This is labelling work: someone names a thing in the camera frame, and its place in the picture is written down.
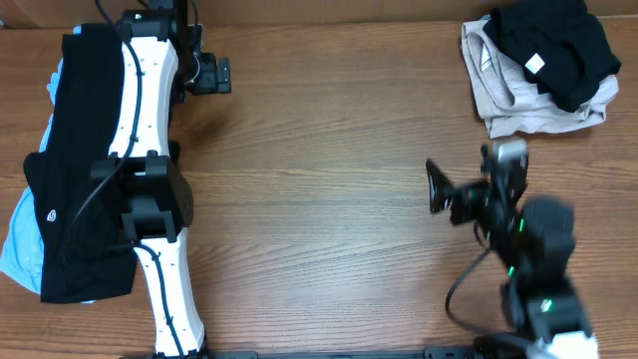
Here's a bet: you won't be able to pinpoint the black t-shirt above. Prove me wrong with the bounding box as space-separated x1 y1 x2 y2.
483 0 621 113

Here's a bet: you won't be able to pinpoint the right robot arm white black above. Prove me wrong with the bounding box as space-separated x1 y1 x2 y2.
426 154 599 358

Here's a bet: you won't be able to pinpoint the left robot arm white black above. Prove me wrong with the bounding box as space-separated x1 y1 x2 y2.
91 0 231 358

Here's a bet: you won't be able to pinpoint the folded beige pants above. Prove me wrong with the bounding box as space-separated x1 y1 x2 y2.
461 17 618 139

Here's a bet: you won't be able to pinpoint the black polo shirt with logo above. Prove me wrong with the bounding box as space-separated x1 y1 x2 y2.
23 24 138 304

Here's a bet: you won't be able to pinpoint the light blue garment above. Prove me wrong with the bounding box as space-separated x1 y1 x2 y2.
1 24 109 295

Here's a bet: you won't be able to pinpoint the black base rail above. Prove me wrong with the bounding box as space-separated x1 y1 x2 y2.
119 344 499 359

